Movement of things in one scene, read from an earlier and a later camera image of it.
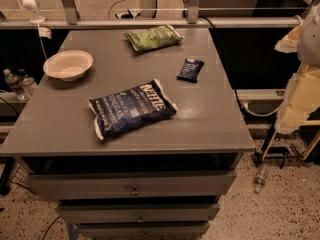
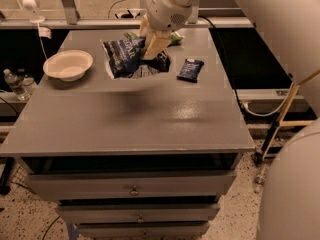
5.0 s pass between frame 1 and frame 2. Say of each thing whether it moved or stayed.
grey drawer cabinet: stayed
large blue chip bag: moved
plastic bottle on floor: stayed
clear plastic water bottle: stayed
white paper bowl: stayed
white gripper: moved
